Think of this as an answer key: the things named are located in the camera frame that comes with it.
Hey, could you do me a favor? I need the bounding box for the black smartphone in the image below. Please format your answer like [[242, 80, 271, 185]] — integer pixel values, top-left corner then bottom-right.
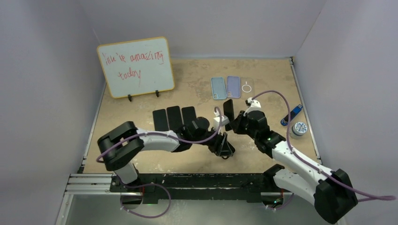
[[153, 109, 169, 131]]

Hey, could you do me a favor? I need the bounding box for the small white blue jar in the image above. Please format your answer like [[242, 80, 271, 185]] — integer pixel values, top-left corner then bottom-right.
[[290, 121, 308, 139]]

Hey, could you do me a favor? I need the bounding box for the clear magsafe phone case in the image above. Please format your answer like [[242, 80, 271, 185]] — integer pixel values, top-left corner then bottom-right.
[[240, 77, 255, 99]]

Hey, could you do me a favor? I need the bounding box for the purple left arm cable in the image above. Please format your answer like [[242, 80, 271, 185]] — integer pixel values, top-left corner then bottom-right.
[[95, 106, 224, 164]]

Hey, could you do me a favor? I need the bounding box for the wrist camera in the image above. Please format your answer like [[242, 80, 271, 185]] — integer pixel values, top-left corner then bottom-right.
[[244, 97, 261, 116], [213, 115, 230, 129]]

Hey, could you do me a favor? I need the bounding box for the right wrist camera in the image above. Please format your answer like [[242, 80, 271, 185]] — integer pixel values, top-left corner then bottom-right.
[[244, 97, 261, 116]]

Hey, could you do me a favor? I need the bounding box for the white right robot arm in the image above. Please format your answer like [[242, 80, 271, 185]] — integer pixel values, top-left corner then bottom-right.
[[230, 110, 358, 224]]

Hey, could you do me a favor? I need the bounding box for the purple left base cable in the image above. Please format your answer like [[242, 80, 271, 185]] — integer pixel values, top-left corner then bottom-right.
[[120, 182, 172, 219]]

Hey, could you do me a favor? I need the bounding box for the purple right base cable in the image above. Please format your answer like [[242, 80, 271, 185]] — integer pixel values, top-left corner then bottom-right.
[[264, 192, 295, 212]]

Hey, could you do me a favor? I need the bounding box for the light blue phone case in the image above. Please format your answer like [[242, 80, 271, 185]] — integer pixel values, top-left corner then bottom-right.
[[211, 77, 227, 100]]

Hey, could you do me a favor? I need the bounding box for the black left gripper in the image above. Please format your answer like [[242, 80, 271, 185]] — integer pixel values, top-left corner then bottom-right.
[[191, 126, 232, 156]]

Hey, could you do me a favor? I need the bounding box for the yellow framed whiteboard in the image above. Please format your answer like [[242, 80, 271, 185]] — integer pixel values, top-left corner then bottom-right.
[[97, 37, 175, 98]]

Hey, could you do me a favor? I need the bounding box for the black phone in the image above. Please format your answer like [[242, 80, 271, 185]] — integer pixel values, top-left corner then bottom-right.
[[223, 99, 235, 131]]

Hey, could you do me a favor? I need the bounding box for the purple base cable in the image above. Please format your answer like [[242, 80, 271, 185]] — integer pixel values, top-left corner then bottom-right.
[[120, 182, 172, 219], [264, 192, 295, 212]]

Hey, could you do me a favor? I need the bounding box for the blue stapler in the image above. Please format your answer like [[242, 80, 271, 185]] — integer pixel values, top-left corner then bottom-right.
[[280, 104, 303, 126]]

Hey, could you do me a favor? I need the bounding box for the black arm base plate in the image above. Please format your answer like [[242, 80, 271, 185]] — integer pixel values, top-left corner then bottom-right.
[[110, 173, 289, 207]]

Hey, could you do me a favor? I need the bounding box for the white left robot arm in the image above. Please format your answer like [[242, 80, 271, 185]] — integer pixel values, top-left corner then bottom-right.
[[96, 117, 235, 192]]

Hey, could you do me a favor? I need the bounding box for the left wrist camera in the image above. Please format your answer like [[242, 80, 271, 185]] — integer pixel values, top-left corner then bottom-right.
[[213, 115, 230, 129]]

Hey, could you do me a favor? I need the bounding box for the lilac phone case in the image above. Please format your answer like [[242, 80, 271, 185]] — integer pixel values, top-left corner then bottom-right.
[[226, 75, 241, 98]]

